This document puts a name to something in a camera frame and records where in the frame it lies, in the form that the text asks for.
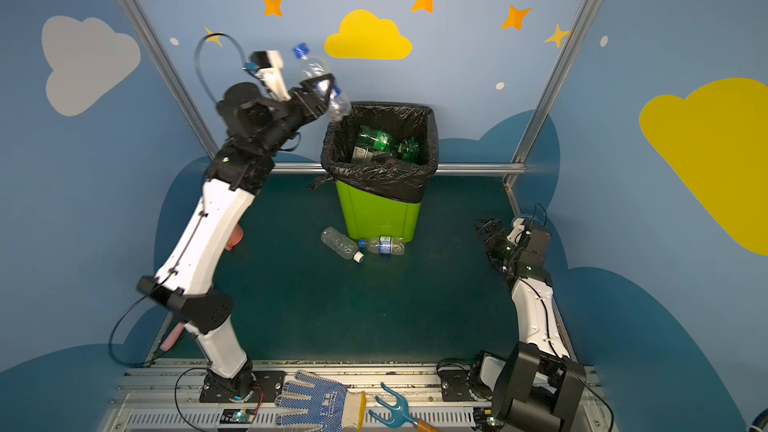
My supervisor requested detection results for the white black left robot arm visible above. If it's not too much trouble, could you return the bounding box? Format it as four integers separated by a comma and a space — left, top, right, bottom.
137, 73, 336, 403

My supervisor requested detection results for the blue cap water bottle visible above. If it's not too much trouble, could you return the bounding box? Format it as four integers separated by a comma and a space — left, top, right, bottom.
358, 235, 405, 256

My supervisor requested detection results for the blue label bottle blue cap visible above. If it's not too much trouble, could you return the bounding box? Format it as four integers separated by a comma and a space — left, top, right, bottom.
293, 43, 352, 122

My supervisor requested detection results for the purple pink toy shovel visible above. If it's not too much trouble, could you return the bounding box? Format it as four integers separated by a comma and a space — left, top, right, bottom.
159, 323, 185, 352

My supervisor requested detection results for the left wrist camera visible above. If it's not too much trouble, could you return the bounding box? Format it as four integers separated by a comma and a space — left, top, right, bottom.
245, 50, 290, 102

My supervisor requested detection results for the teal garden hand rake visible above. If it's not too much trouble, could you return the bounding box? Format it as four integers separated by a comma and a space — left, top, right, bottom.
368, 382, 439, 432

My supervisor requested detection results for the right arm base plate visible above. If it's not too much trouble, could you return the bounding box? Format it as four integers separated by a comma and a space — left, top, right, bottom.
437, 369, 486, 402

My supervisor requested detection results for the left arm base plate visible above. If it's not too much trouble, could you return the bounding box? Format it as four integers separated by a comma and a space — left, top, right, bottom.
199, 369, 286, 404

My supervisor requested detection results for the black bin liner bag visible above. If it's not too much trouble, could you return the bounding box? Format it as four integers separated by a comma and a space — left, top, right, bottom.
320, 101, 439, 203

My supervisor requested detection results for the blue white knitted glove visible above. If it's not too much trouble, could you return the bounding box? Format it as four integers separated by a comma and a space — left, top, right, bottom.
275, 370, 366, 432

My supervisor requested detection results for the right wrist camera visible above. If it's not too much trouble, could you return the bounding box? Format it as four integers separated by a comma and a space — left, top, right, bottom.
507, 217, 530, 245

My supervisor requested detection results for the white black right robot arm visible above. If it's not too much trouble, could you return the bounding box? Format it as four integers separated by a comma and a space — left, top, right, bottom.
475, 217, 586, 431

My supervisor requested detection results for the pink plastic watering can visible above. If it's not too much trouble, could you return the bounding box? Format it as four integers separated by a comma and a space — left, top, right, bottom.
225, 225, 244, 251

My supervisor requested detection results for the green sprite bottle yellow cap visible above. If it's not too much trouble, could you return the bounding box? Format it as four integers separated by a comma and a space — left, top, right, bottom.
355, 125, 397, 152

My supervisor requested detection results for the clear crushed bottle white cap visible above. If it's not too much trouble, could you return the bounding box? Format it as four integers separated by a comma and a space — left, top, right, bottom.
321, 227, 364, 263

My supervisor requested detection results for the left green circuit board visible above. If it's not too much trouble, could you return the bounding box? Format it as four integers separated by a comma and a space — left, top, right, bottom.
219, 409, 257, 426

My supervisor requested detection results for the green plastic bin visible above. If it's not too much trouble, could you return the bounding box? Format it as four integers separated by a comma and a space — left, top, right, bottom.
336, 182, 421, 242

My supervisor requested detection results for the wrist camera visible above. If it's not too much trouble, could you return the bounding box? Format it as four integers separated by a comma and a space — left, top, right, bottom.
507, 217, 530, 245
245, 50, 290, 102

